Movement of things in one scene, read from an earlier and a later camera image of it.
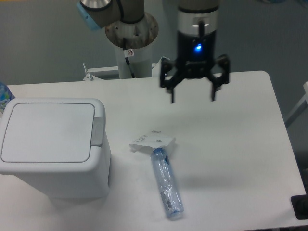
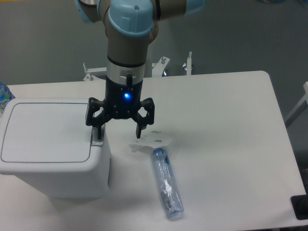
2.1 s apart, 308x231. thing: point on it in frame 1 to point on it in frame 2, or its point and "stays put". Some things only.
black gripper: (196, 55) to (122, 101)
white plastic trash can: (58, 146) stays put
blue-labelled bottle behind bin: (6, 96) stays put
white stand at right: (299, 109) stays put
